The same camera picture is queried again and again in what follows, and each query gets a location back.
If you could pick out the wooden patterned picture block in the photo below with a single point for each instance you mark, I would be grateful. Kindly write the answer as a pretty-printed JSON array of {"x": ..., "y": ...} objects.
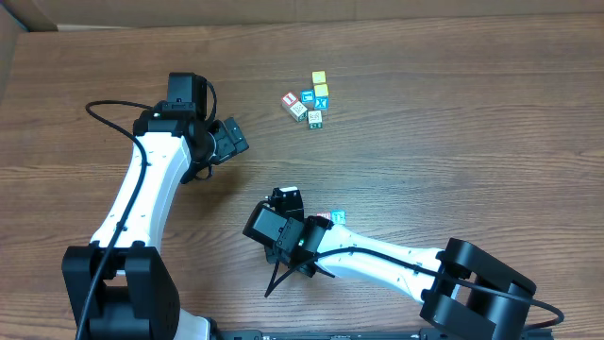
[{"x": 298, "y": 111}]

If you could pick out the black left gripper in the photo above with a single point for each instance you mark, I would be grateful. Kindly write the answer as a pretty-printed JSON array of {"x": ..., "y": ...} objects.
[{"x": 229, "y": 140}]

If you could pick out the red letter M block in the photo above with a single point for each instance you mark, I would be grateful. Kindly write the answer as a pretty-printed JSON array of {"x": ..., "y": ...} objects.
[{"x": 326, "y": 215}]

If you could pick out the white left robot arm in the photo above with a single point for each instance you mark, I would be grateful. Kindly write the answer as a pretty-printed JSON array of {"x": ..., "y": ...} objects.
[{"x": 118, "y": 284}]

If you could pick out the wooden block green side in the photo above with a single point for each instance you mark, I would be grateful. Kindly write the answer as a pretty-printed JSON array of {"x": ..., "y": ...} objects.
[{"x": 315, "y": 119}]

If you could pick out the blue letter D block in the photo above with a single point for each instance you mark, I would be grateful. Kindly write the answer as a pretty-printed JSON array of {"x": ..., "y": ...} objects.
[{"x": 337, "y": 217}]

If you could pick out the yellow block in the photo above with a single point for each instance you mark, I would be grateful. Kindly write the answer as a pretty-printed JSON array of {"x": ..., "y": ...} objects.
[
  {"x": 318, "y": 77},
  {"x": 321, "y": 90}
]

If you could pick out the lower yellow block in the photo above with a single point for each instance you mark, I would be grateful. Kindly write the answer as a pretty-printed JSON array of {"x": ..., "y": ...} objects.
[{"x": 321, "y": 90}]

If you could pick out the upper yellow block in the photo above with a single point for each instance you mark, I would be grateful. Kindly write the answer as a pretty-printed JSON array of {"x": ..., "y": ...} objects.
[{"x": 318, "y": 77}]

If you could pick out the blue letter X block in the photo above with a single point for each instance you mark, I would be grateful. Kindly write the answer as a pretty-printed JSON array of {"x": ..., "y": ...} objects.
[{"x": 321, "y": 103}]

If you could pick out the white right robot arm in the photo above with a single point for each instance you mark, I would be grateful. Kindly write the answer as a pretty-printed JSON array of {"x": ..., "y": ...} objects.
[{"x": 463, "y": 291}]

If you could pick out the red letter I block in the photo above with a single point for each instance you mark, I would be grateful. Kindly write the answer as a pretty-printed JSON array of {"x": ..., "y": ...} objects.
[{"x": 288, "y": 100}]

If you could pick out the blue letter L block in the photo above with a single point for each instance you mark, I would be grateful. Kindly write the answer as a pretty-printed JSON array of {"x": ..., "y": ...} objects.
[{"x": 307, "y": 97}]

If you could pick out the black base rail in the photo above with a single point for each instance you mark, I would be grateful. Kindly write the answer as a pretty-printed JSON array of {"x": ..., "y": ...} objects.
[{"x": 419, "y": 334}]

